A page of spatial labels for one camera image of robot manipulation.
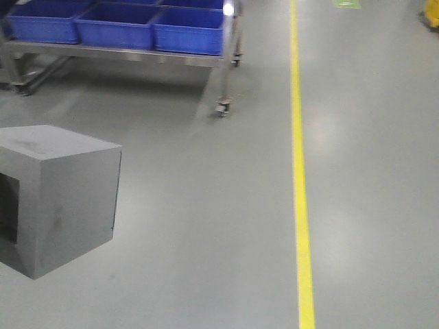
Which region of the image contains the gray rectangular base block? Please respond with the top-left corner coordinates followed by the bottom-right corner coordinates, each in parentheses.
top-left (1, 125), bottom-right (122, 279)

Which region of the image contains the blue tray on cart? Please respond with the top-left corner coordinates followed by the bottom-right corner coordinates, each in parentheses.
top-left (7, 1), bottom-right (93, 45)
top-left (154, 7), bottom-right (224, 56)
top-left (74, 2), bottom-right (161, 50)

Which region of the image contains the steel wheeled cart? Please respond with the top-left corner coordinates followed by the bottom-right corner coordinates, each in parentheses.
top-left (1, 1), bottom-right (242, 114)

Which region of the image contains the yellow floor sign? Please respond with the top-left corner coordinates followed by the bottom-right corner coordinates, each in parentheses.
top-left (420, 0), bottom-right (439, 28)

